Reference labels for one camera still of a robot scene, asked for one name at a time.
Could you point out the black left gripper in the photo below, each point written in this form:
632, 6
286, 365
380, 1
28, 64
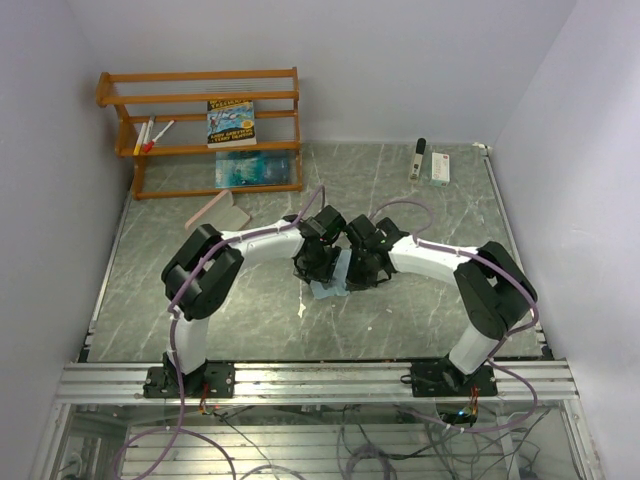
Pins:
326, 275

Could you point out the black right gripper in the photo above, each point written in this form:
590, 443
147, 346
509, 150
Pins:
356, 282

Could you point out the light blue cleaning cloth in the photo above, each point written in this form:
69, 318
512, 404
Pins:
337, 285

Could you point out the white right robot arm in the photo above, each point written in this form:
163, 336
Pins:
494, 290

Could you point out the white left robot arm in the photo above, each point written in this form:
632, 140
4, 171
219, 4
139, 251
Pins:
201, 274

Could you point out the black sunglasses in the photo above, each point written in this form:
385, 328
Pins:
388, 227

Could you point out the blue cover book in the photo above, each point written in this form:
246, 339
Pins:
251, 168

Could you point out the white small carton box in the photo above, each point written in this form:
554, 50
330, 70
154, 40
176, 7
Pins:
440, 169

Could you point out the illustrated paperback book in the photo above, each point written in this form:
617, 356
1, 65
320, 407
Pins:
230, 123

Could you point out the wooden shelf rack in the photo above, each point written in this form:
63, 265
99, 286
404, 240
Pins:
183, 97

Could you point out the red marker pen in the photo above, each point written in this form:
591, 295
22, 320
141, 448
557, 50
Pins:
149, 145

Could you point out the grey marker pen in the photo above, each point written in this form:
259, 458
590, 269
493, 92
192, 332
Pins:
149, 129

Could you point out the yellow marker pen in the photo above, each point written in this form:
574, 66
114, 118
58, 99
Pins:
140, 139

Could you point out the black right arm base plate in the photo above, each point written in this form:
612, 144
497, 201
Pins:
439, 378

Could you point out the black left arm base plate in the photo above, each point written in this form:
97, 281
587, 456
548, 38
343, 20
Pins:
211, 380

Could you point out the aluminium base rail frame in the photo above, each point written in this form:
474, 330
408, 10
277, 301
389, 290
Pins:
121, 384

